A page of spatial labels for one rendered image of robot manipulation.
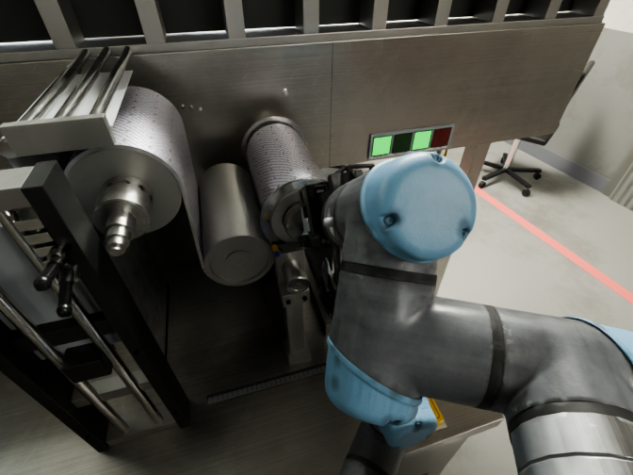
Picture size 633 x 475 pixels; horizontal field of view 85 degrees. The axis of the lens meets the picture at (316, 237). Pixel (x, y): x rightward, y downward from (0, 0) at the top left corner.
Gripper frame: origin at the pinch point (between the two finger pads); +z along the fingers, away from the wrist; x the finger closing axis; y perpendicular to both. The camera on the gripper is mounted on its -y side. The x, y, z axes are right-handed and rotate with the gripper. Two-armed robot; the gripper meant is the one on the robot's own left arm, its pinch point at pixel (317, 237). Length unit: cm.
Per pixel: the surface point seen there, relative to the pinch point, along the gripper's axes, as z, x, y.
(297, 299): 5.2, 4.7, -10.3
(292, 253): 2.4, 4.3, -1.8
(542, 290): 118, -157, -62
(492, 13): 14, -54, 43
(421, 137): 30, -40, 20
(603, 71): 154, -280, 77
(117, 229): -10.8, 26.0, 5.9
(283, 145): 8.7, 1.4, 17.8
